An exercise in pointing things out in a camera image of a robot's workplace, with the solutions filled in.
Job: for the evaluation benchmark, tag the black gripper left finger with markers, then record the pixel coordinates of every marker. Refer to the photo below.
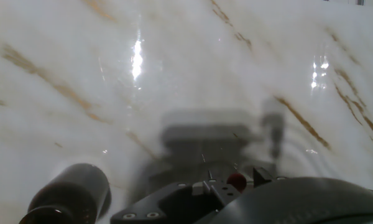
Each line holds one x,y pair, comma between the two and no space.
174,202

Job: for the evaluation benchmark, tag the marble pattern sheet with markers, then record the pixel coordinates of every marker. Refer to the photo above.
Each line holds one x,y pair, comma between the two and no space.
186,62

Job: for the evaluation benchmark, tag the brown glass bottle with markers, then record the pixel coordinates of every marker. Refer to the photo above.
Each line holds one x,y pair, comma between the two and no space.
71,193

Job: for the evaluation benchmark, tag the glass dropper red bulb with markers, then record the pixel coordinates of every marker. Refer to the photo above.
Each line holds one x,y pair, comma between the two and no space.
236,182

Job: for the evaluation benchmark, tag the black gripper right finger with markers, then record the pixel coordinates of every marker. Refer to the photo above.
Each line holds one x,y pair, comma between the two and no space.
262,177

